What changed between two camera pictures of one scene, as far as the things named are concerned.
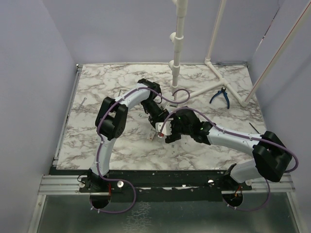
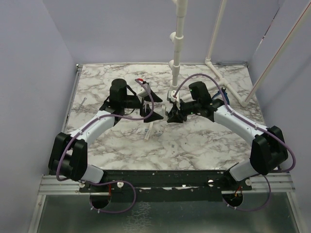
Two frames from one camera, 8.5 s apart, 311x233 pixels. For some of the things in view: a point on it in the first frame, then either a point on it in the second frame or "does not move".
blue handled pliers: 223,91 does not move
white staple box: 150,137 -> 149,130
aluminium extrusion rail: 70,185 does not move
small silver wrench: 84,99 does not move
